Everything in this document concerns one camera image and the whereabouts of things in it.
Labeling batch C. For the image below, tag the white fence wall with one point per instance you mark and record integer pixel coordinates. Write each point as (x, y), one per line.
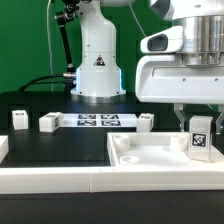
(110, 179)
(4, 148)

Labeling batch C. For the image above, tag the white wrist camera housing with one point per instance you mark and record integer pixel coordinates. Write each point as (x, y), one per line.
(167, 41)

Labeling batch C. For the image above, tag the white sheet with markers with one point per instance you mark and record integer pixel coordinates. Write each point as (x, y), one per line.
(99, 120)

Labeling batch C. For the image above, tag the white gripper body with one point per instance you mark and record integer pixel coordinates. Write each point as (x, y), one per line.
(164, 79)

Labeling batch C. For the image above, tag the white left fence wall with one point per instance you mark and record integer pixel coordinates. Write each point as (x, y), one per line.
(4, 148)

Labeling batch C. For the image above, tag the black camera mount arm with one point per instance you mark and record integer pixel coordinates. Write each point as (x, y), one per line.
(62, 18)

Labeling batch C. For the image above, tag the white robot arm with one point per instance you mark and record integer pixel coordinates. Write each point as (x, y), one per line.
(99, 78)

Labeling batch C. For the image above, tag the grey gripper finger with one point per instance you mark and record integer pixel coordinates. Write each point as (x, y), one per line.
(179, 111)
(220, 119)

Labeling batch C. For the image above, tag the white front fence wall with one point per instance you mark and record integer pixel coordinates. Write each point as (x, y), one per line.
(110, 179)

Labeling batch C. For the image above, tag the white square table top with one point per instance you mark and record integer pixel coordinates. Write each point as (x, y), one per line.
(156, 149)

